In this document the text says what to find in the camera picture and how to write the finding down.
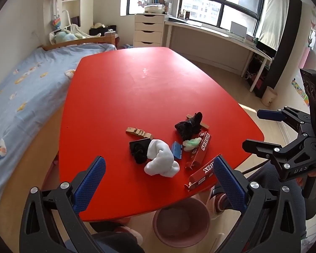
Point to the long red box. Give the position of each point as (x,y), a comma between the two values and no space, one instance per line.
(200,150)

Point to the person's slipper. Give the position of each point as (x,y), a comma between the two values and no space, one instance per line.
(133,234)
(217,203)

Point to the person's right slipper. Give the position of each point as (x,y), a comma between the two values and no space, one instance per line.
(217,203)

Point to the blue printed blanket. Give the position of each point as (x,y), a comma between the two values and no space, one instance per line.
(26,89)

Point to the wooden bed frame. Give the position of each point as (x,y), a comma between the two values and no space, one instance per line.
(94,40)

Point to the person's leg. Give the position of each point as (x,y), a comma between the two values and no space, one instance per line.
(263,175)
(113,241)

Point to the green and white tissue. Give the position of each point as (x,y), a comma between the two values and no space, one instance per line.
(191,144)

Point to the white bowl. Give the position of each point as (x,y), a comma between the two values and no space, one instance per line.
(154,9)

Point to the pastel plush toy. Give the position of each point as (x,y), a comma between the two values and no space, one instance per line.
(64,36)

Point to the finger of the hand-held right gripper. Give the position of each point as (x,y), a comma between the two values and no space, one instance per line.
(260,146)
(268,115)

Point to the person's left slipper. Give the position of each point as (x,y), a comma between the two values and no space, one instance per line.
(133,234)

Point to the small white bin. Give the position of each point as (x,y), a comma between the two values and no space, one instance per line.
(268,97)

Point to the person's left leg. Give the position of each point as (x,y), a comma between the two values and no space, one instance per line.
(113,241)

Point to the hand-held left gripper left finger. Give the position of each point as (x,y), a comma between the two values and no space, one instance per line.
(90,181)

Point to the white drawer unit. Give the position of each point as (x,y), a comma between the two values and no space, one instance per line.
(148,30)

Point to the white sock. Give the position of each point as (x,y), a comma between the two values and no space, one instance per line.
(160,160)

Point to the blue plastic scraper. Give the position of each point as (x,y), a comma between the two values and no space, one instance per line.
(177,150)

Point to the wooden stick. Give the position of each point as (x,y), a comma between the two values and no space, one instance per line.
(205,125)

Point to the tan wooden piece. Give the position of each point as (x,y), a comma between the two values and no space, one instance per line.
(138,132)

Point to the white desk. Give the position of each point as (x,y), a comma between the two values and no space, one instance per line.
(216,35)

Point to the white box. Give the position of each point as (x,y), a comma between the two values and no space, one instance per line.
(238,29)

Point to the black-framed window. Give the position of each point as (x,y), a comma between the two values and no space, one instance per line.
(216,2)

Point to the colourful wall sticker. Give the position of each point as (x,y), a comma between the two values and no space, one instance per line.
(300,91)

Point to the black cloth clump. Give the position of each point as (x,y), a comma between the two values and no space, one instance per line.
(188,127)

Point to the black shelf unit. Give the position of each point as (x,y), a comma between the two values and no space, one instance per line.
(288,52)

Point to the small black sock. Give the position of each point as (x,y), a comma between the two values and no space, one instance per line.
(140,156)

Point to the person's right leg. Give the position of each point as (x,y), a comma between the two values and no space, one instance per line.
(263,175)

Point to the black storage basket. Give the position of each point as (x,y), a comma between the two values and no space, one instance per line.
(102,31)

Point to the pink trash bin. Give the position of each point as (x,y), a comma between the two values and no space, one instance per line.
(180,224)

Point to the pink wall paper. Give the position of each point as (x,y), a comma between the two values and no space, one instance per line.
(304,58)

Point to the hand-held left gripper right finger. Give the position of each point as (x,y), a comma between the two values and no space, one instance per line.
(229,184)

